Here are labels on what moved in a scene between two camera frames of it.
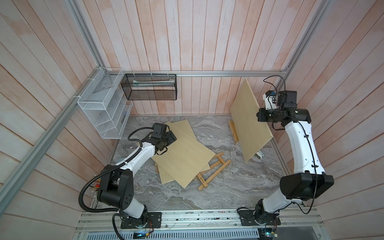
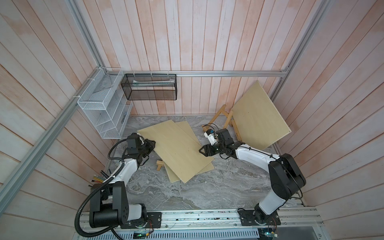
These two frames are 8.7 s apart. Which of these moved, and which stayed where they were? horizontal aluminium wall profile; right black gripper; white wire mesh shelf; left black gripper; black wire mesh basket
Moved: left black gripper; right black gripper
Stayed: black wire mesh basket; white wire mesh shelf; horizontal aluminium wall profile
